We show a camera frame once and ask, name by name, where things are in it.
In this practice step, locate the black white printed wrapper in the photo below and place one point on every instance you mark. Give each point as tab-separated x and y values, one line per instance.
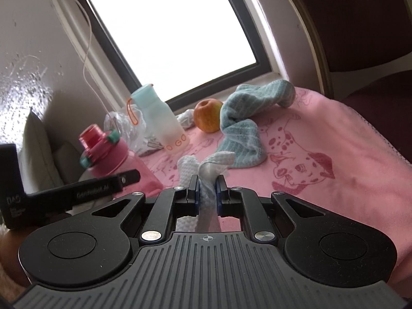
151	145

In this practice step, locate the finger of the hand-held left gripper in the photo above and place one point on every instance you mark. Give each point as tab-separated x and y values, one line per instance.
130	177

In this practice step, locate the grey sofa cushion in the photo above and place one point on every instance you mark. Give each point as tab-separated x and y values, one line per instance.
72	161

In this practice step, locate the crumpled white wrapper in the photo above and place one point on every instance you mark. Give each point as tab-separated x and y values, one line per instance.
186	118

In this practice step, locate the pink printed blanket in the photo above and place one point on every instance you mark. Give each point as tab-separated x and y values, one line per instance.
338	154

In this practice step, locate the clear plastic bag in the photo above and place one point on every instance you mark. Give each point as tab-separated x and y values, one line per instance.
120	122

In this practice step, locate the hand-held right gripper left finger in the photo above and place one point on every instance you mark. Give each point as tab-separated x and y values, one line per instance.
194	199

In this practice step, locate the apple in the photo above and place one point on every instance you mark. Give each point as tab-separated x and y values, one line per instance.
208	116

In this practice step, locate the grey pillow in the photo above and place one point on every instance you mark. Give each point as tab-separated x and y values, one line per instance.
38	148

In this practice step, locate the dark framed window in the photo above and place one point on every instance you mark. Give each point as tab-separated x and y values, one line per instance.
167	32

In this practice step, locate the person's left hand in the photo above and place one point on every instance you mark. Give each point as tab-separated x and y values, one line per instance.
9	244

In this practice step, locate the pink water bottle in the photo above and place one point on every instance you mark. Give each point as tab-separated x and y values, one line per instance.
119	157

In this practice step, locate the white wipe cloth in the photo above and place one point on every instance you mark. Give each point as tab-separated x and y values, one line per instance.
209	167

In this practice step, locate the maroon padded chair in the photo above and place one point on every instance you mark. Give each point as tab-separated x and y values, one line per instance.
360	22

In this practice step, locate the teal ribbed towel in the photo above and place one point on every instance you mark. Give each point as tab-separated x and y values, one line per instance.
244	135

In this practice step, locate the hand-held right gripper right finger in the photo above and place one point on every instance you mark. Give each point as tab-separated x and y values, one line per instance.
222	199

